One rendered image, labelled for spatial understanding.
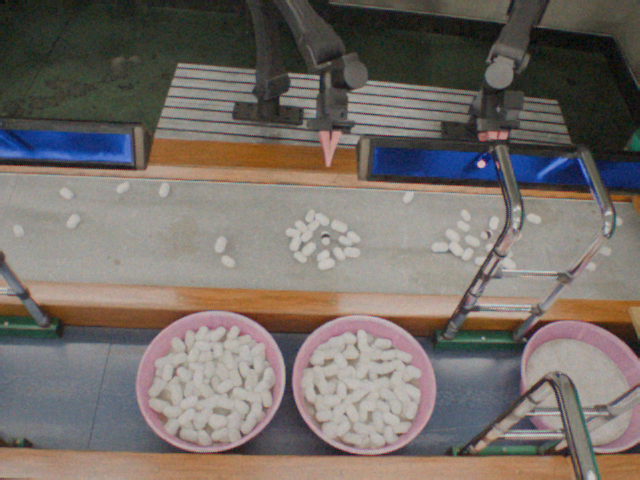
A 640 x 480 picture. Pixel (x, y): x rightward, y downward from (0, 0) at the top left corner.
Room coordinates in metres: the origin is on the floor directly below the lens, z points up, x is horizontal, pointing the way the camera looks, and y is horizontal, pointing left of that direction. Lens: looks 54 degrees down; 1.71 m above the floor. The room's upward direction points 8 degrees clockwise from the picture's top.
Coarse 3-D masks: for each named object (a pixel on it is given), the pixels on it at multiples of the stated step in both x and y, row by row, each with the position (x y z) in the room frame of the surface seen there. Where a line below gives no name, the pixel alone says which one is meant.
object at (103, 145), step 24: (0, 120) 0.58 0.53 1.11; (24, 120) 0.59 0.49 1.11; (48, 120) 0.59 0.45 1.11; (72, 120) 0.60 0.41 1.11; (96, 120) 0.61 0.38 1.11; (0, 144) 0.56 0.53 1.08; (24, 144) 0.56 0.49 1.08; (48, 144) 0.57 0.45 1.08; (72, 144) 0.58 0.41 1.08; (96, 144) 0.58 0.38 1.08; (120, 144) 0.59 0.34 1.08; (144, 144) 0.60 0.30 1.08; (96, 168) 0.56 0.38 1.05; (120, 168) 0.57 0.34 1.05; (144, 168) 0.57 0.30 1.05
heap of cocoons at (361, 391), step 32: (320, 352) 0.44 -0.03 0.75; (352, 352) 0.45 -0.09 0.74; (384, 352) 0.45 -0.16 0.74; (320, 384) 0.37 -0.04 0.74; (352, 384) 0.38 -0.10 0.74; (384, 384) 0.39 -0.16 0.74; (416, 384) 0.41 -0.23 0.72; (320, 416) 0.31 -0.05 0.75; (352, 416) 0.32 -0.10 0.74; (384, 416) 0.33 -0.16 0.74
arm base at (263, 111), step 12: (276, 96) 1.16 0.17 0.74; (240, 108) 1.17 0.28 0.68; (252, 108) 1.17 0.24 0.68; (264, 108) 1.14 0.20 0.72; (276, 108) 1.15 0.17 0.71; (288, 108) 1.19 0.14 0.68; (300, 108) 1.20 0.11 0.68; (240, 120) 1.13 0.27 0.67; (252, 120) 1.13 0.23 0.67; (264, 120) 1.13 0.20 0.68; (276, 120) 1.14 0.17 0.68; (288, 120) 1.14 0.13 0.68; (300, 120) 1.15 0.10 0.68
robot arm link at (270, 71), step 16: (256, 0) 1.15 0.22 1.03; (272, 0) 1.18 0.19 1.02; (256, 16) 1.16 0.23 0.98; (272, 16) 1.17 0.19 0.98; (256, 32) 1.17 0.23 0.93; (272, 32) 1.16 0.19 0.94; (272, 48) 1.15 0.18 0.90; (272, 64) 1.14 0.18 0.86; (256, 80) 1.15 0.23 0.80; (272, 80) 1.12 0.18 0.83; (288, 80) 1.15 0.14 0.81; (272, 96) 1.12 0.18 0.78
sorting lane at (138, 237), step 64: (0, 192) 0.71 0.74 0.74; (128, 192) 0.76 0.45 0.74; (192, 192) 0.79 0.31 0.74; (256, 192) 0.82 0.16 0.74; (320, 192) 0.84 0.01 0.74; (384, 192) 0.87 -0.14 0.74; (64, 256) 0.57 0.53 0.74; (128, 256) 0.59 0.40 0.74; (192, 256) 0.61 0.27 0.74; (256, 256) 0.64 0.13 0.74; (384, 256) 0.69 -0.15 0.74; (448, 256) 0.71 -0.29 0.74; (512, 256) 0.74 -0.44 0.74
